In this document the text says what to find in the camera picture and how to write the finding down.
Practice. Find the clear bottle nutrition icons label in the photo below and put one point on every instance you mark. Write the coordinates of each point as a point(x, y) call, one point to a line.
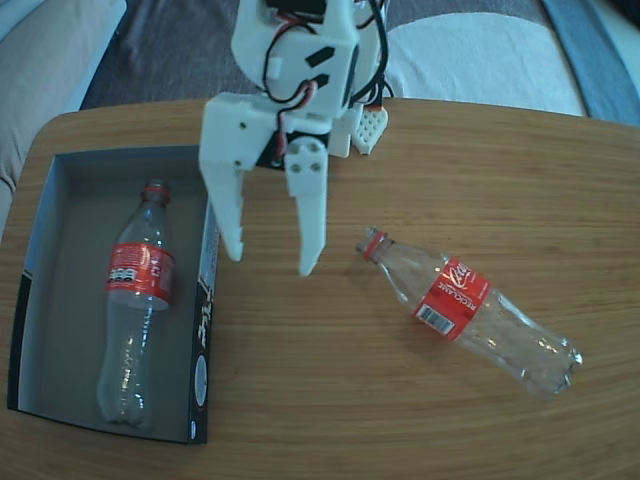
point(140, 270)

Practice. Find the grey cardboard box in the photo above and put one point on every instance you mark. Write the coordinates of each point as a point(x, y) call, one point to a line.
point(60, 250)

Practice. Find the dark grey textured rug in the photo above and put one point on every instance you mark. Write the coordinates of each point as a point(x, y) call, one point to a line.
point(200, 50)

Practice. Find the orange clamp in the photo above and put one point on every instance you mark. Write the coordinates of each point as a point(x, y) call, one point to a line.
point(374, 106)

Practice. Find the clear bottle barcode label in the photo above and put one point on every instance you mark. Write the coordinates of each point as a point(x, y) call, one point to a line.
point(452, 295)

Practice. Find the beige sofa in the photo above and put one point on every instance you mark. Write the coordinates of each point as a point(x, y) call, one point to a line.
point(40, 75)

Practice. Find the white cushion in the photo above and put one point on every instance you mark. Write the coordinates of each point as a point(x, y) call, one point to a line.
point(525, 65)

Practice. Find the blue grey fabric strip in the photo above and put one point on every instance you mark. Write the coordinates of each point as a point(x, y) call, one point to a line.
point(600, 65)

